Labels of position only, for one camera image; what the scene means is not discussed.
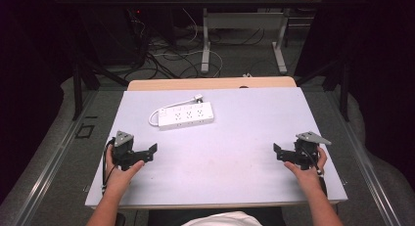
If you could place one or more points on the person's left hand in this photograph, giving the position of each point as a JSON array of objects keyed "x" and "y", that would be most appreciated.
[{"x": 119, "y": 178}]

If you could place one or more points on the white table with metal legs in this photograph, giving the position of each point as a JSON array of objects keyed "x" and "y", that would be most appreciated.
[{"x": 244, "y": 20}]

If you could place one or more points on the dark computer tower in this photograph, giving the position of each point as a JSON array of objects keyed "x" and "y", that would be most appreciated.
[{"x": 114, "y": 33}]

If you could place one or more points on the aluminium floor rail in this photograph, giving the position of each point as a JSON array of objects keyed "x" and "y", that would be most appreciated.
[
  {"x": 365, "y": 160},
  {"x": 55, "y": 160}
]

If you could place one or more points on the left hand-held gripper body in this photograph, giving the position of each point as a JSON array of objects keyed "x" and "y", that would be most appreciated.
[{"x": 123, "y": 150}]

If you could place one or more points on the white power plug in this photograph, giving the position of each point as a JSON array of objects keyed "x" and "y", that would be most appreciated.
[{"x": 198, "y": 98}]

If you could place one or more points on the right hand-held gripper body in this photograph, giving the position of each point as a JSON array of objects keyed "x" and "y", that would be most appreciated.
[{"x": 306, "y": 152}]

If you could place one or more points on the black metal stand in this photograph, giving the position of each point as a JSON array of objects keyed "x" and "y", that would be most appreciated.
[
  {"x": 344, "y": 89},
  {"x": 78, "y": 89}
]

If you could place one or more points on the white power strip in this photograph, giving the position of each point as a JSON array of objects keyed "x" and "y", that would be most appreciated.
[{"x": 186, "y": 116}]

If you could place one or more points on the person's dark trousers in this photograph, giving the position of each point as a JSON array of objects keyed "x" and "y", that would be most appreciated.
[{"x": 163, "y": 217}]

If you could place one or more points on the person's right hand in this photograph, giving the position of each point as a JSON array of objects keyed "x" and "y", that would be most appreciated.
[{"x": 306, "y": 177}]

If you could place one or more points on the person's white shirt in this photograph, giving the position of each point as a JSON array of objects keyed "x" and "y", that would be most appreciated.
[{"x": 223, "y": 219}]

